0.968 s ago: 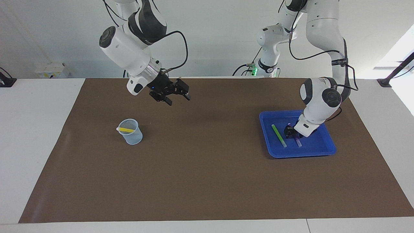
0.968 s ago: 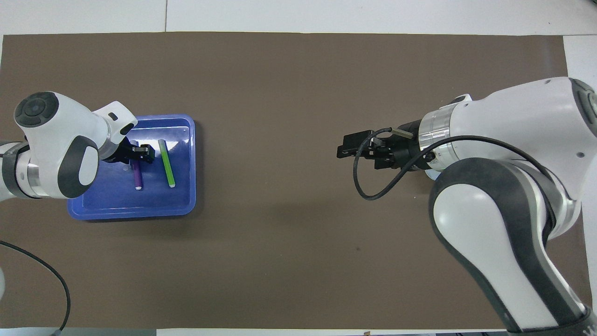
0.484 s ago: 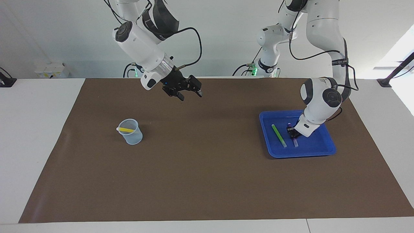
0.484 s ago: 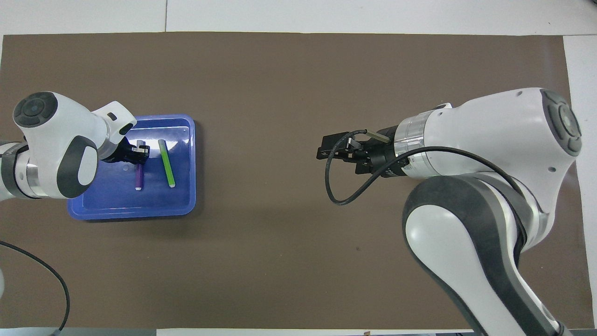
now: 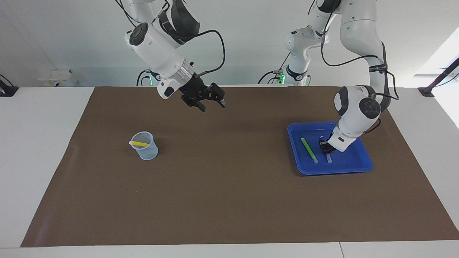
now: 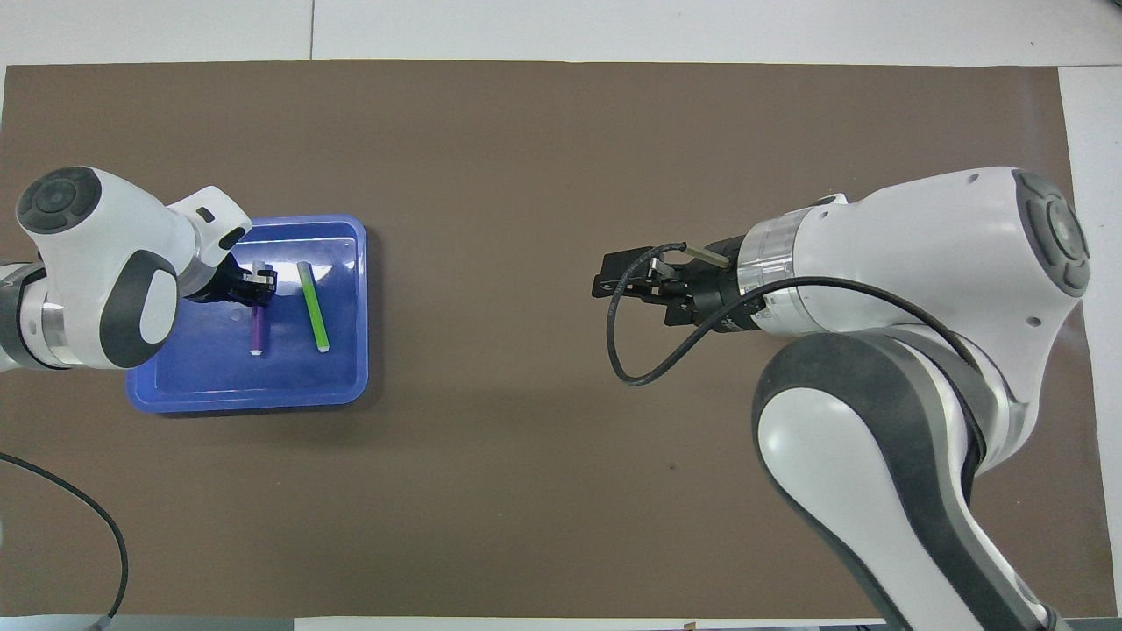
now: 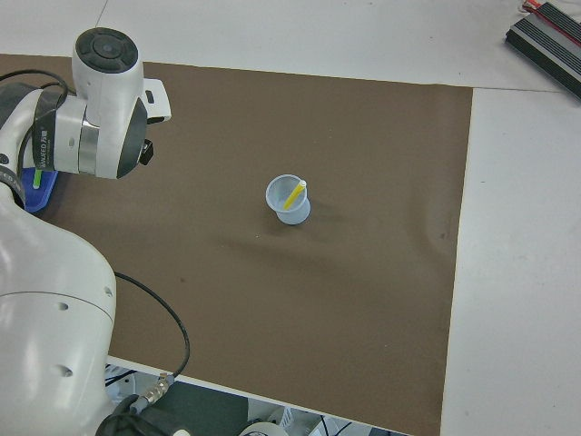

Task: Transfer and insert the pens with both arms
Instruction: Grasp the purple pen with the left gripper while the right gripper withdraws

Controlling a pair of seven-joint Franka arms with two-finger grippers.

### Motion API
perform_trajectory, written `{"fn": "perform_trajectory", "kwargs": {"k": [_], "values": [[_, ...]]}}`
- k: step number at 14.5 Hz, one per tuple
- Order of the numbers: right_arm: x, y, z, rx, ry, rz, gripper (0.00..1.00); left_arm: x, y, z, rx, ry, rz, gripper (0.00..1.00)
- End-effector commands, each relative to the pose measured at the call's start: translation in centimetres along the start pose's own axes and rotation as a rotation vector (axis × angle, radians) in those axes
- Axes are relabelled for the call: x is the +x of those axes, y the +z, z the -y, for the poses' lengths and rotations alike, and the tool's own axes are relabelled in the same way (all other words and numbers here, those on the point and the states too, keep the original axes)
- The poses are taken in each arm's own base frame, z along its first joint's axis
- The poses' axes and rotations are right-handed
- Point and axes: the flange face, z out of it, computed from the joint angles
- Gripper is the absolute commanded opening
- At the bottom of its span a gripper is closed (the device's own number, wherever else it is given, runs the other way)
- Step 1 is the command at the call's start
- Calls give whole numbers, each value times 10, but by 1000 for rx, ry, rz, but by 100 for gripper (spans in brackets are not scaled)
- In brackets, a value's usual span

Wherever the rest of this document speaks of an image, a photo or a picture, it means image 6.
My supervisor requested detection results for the green pen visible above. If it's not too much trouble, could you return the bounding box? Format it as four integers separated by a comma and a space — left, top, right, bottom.
296, 261, 331, 353

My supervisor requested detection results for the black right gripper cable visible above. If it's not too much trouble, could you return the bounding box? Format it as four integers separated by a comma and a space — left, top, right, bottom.
605, 243, 983, 386

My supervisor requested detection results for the blue plastic tray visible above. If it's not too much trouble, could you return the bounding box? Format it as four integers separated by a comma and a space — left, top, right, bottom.
125, 213, 369, 415

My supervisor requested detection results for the brown table mat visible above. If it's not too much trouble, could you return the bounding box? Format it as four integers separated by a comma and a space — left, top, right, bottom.
0, 60, 1105, 619

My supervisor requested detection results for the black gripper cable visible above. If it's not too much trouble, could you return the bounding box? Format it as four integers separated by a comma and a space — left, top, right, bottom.
605, 243, 983, 386
0, 451, 130, 619

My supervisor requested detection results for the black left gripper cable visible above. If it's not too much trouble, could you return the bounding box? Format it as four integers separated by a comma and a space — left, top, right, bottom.
0, 451, 130, 619

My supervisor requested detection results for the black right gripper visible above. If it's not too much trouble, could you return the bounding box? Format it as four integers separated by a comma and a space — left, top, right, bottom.
593, 237, 746, 334

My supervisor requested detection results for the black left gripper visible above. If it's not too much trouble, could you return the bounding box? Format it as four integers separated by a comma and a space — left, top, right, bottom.
188, 250, 279, 308

